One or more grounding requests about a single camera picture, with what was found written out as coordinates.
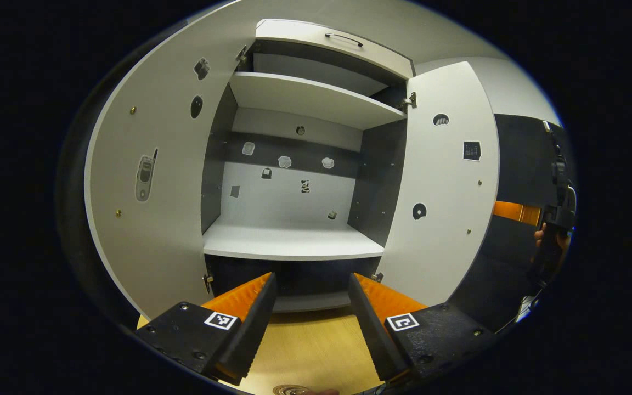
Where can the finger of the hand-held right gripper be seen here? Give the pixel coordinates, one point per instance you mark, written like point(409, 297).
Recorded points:
point(516, 213)

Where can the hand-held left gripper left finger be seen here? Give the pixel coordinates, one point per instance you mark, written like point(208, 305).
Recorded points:
point(250, 329)

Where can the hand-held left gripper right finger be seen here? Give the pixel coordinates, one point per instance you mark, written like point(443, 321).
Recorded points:
point(368, 329)

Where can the white cabinet door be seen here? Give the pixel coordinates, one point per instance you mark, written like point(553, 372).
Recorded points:
point(442, 247)
point(162, 230)

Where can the silver door hinge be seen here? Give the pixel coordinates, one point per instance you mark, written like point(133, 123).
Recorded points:
point(409, 102)
point(241, 53)
point(377, 277)
point(207, 282)

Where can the white cabinet shelf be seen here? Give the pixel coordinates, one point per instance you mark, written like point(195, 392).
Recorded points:
point(310, 99)
point(288, 244)

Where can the white grey cabinet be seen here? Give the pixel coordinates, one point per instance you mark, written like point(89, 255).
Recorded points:
point(379, 181)

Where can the white cabinet drawer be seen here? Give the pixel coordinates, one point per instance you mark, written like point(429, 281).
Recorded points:
point(305, 50)

